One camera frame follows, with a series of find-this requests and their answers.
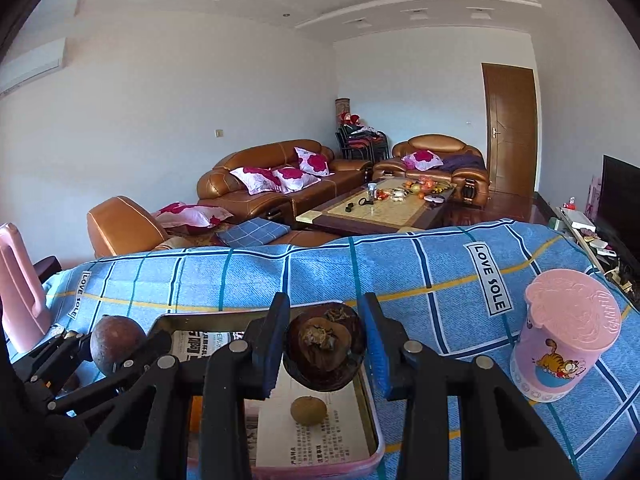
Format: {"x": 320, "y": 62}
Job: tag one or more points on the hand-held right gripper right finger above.
{"x": 377, "y": 347}

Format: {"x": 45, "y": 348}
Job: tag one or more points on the plate of oranges and bananas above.
{"x": 422, "y": 186}

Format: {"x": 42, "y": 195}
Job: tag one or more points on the white air conditioner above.
{"x": 30, "y": 67}

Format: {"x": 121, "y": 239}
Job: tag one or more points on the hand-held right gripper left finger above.
{"x": 272, "y": 347}

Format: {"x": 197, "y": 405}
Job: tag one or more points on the low television stand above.
{"x": 600, "y": 255}

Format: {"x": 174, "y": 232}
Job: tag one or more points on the red decoration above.
{"x": 349, "y": 119}

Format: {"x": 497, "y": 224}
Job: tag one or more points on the purple blanket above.
{"x": 465, "y": 162}

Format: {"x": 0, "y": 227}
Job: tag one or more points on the long brown leather sofa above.
{"x": 240, "y": 205}

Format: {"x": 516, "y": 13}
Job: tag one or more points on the small brown kiwi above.
{"x": 309, "y": 410}

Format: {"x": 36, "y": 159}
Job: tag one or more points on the blue plaid blanket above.
{"x": 450, "y": 280}

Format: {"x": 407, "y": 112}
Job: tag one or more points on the flat white box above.
{"x": 580, "y": 218}

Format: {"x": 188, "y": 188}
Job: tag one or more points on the glass jar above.
{"x": 372, "y": 191}

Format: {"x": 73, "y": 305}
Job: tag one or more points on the pink plastic stool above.
{"x": 20, "y": 285}

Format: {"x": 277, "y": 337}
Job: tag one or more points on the pink metal tin box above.
{"x": 369, "y": 425}

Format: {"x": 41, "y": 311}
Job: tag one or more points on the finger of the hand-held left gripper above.
{"x": 55, "y": 355}
{"x": 140, "y": 355}

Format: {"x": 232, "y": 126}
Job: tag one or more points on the dark brown mangosteen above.
{"x": 325, "y": 357}

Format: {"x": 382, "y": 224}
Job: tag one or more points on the stacked dark chairs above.
{"x": 360, "y": 145}

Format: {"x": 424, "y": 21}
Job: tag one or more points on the wide brown leather armchair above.
{"x": 440, "y": 145}

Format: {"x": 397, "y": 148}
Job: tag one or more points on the pink cartoon cat cup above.
{"x": 560, "y": 350}

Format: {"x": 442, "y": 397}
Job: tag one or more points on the folded blue plaid cloth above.
{"x": 252, "y": 234}

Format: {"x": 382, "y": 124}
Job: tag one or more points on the white pillow magenta flowers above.
{"x": 255, "y": 179}
{"x": 295, "y": 177}
{"x": 422, "y": 160}
{"x": 312, "y": 161}
{"x": 185, "y": 215}

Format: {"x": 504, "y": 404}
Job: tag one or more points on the pink gift bag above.
{"x": 594, "y": 197}

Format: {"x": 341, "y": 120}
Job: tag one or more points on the brown passion fruit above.
{"x": 112, "y": 342}

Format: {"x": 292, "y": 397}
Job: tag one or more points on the brown leather chaise sofa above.
{"x": 125, "y": 225}

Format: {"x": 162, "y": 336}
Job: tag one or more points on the tall patterned vase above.
{"x": 342, "y": 107}

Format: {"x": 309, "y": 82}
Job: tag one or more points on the black television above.
{"x": 620, "y": 195}

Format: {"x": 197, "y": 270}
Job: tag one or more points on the brown wooden door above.
{"x": 510, "y": 130}

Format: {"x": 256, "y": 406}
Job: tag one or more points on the wooden coffee table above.
{"x": 360, "y": 215}

